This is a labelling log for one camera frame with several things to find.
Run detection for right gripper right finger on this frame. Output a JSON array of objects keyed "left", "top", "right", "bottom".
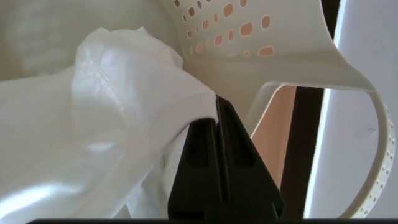
[{"left": 215, "top": 95, "right": 285, "bottom": 219}]

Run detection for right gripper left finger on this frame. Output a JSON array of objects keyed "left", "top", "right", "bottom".
[{"left": 167, "top": 118, "right": 224, "bottom": 219}]

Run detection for white garment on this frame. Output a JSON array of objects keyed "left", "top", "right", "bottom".
[{"left": 0, "top": 26, "right": 220, "bottom": 220}]

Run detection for white laundry basket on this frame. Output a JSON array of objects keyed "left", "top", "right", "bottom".
[{"left": 0, "top": 0, "right": 397, "bottom": 220}]

